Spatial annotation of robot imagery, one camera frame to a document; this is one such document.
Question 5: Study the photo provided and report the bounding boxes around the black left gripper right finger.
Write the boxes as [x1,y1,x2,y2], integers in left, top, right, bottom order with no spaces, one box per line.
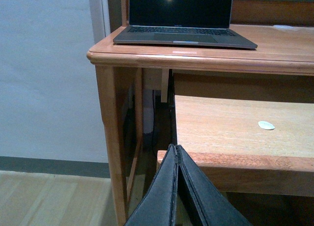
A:
[176,145,251,226]

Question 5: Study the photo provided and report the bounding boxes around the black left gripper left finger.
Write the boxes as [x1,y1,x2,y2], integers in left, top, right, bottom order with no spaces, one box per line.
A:
[125,144,178,226]

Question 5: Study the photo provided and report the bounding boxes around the wooden pull-out keyboard tray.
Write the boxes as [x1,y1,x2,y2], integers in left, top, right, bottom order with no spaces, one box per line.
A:
[157,72,314,197]

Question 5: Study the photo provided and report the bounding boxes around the white oval tray sticker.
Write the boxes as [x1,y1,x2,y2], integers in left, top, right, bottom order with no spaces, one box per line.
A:
[258,121,275,130]

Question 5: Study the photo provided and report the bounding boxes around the grey open laptop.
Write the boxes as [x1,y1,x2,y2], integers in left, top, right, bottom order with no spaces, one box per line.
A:
[113,0,258,50]

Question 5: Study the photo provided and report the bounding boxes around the white round desk sticker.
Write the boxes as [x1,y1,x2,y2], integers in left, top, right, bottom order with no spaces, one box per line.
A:
[273,25,294,29]

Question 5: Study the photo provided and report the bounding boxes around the black cable under desk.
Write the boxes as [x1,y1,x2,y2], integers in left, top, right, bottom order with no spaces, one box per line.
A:
[151,89,157,150]

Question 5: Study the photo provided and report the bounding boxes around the wooden desk frame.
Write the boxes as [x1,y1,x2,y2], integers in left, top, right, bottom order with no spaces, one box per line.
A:
[87,0,314,225]

